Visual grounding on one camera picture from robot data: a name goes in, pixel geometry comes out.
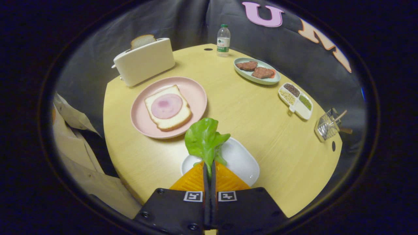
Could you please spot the pink round plate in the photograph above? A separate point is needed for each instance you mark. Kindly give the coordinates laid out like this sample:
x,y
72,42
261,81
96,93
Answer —
x,y
192,94

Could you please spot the white bread slice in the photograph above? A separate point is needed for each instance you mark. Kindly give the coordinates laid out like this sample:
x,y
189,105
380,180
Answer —
x,y
169,125

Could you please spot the brown meat patty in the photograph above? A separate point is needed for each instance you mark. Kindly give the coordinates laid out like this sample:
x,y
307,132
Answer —
x,y
247,66
262,72

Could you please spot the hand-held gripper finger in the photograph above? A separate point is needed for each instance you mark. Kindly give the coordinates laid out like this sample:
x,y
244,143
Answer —
x,y
206,195
213,195

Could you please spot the clear plastic water bottle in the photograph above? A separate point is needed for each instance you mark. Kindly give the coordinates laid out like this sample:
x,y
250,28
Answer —
x,y
223,42

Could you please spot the white toaster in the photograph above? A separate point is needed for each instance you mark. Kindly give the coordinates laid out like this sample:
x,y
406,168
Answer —
x,y
143,63

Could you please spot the white plate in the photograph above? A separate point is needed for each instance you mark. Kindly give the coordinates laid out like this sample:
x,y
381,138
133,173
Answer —
x,y
238,160

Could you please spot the pale green oval plate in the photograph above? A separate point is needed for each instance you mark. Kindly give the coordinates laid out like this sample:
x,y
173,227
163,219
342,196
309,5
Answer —
x,y
243,73

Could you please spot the toasted bread slice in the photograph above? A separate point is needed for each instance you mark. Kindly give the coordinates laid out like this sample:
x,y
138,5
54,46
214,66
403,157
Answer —
x,y
142,41

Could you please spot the pink ham slice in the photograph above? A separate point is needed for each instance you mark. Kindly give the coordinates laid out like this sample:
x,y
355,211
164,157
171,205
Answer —
x,y
166,106

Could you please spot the green lettuce leaf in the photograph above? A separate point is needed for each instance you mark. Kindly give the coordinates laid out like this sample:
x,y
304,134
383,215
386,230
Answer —
x,y
204,140

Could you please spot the white divided condiment dish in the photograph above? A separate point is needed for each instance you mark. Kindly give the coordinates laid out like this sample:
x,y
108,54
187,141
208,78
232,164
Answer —
x,y
302,112

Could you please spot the beige jacket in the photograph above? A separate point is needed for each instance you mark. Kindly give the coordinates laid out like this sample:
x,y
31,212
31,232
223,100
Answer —
x,y
75,147

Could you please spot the black backdrop cloth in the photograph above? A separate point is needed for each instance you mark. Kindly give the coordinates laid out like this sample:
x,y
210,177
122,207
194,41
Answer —
x,y
183,23

